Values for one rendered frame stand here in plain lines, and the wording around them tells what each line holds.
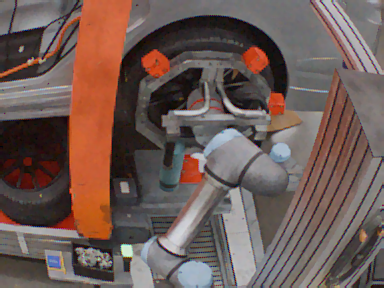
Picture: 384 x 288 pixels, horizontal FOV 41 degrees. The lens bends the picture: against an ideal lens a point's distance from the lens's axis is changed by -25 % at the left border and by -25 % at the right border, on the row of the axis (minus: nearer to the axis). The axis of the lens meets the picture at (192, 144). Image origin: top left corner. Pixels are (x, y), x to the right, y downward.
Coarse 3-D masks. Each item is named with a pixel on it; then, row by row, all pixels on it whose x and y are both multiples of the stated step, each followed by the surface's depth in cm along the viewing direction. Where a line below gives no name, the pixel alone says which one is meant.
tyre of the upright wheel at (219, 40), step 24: (168, 24) 263; (192, 24) 259; (216, 24) 261; (240, 24) 273; (144, 48) 262; (168, 48) 253; (192, 48) 255; (216, 48) 257; (240, 48) 258; (144, 72) 261; (264, 72) 271
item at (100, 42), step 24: (96, 0) 164; (120, 0) 167; (96, 24) 172; (120, 24) 175; (96, 48) 180; (120, 48) 183; (96, 72) 188; (72, 96) 194; (96, 96) 196; (72, 120) 202; (96, 120) 204; (72, 144) 210; (96, 144) 212; (72, 168) 220; (96, 168) 222; (72, 192) 244; (96, 192) 232; (96, 216) 243
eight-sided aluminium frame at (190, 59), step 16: (176, 64) 251; (192, 64) 250; (208, 64) 253; (224, 64) 253; (240, 64) 254; (144, 80) 259; (160, 80) 255; (256, 80) 263; (144, 96) 259; (144, 112) 266; (144, 128) 273; (160, 128) 283; (240, 128) 289; (160, 144) 282; (192, 144) 291
